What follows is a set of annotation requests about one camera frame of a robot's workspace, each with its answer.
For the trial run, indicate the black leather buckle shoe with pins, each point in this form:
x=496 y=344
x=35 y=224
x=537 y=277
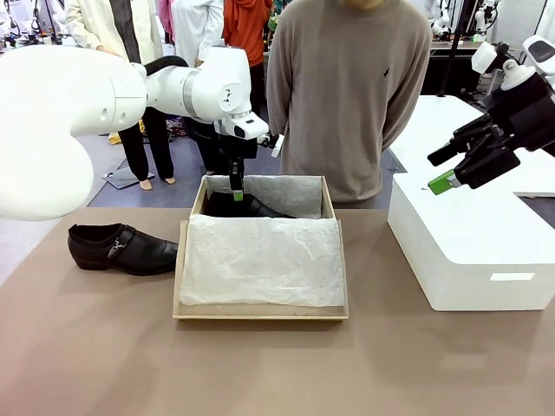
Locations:
x=130 y=255
x=251 y=209

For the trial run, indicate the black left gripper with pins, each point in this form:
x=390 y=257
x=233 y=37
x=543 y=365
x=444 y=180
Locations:
x=238 y=149

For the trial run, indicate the bystander in cream jacket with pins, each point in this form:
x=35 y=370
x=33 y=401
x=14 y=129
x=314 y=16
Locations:
x=130 y=26

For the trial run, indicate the yellow item on floor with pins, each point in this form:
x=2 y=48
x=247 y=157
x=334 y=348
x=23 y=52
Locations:
x=115 y=139

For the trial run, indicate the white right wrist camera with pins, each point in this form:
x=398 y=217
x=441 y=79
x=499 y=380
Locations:
x=482 y=57

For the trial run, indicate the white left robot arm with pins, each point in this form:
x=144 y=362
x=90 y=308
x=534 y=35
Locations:
x=43 y=108

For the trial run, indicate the white tissue wrapping paper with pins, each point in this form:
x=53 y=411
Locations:
x=260 y=255

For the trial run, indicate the bystander in white shirt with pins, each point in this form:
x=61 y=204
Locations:
x=195 y=26

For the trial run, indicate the black vertical pole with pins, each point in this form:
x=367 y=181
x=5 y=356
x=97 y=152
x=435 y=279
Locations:
x=453 y=47

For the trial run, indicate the person in taupe sweater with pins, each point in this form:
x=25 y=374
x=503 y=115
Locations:
x=347 y=108

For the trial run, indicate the white side table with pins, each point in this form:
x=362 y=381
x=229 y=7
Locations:
x=433 y=125

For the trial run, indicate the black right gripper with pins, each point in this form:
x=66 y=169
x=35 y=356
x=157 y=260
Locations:
x=529 y=112

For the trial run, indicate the bystander in orange top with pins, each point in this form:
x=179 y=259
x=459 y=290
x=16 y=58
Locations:
x=247 y=30

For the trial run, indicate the brown cardboard shoe box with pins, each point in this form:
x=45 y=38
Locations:
x=260 y=313

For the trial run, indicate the patterned clothes pile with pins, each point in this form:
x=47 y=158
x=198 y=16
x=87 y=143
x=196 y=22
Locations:
x=175 y=130

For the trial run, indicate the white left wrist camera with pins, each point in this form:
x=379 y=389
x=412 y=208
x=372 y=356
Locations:
x=278 y=146

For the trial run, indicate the grey flat floor board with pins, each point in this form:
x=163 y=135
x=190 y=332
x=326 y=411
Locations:
x=121 y=178

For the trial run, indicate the white foam storage box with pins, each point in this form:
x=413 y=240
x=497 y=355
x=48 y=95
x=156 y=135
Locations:
x=468 y=242

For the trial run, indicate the bystander in pink top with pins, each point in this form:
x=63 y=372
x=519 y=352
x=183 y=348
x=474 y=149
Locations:
x=166 y=17

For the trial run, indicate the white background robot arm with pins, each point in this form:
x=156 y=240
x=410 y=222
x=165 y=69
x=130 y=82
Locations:
x=438 y=24
x=481 y=19

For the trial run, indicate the black background workbench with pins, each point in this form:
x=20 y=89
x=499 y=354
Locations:
x=466 y=47

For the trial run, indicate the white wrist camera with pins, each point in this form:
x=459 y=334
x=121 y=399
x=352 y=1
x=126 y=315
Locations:
x=482 y=57
x=278 y=146

